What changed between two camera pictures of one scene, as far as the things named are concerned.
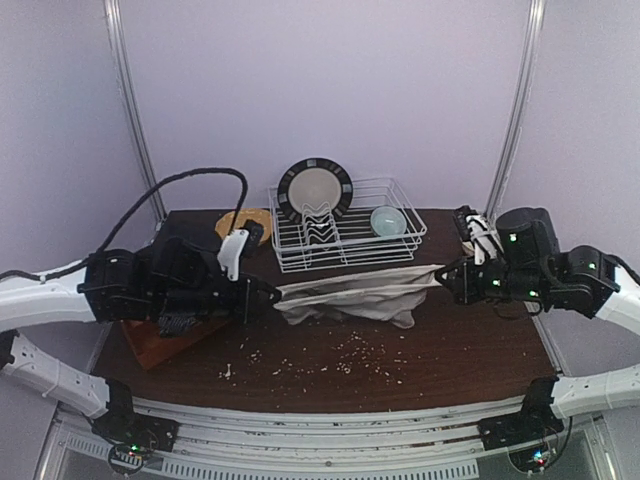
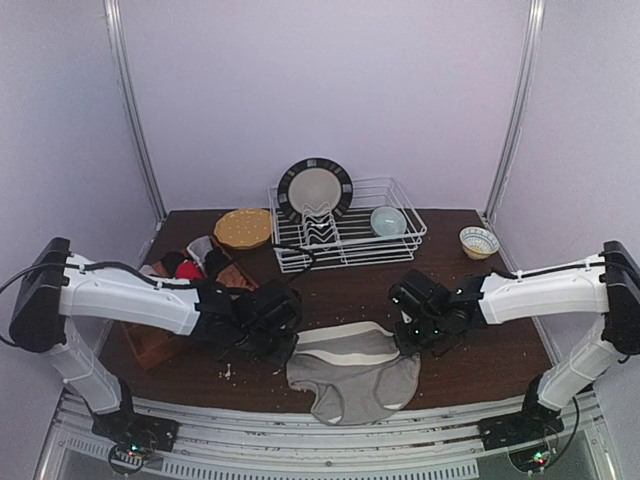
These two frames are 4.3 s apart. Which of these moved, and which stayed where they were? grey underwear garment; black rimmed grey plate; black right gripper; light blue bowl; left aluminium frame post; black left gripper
Moved: grey underwear garment; black left gripper; black right gripper
Stayed: left aluminium frame post; light blue bowl; black rimmed grey plate
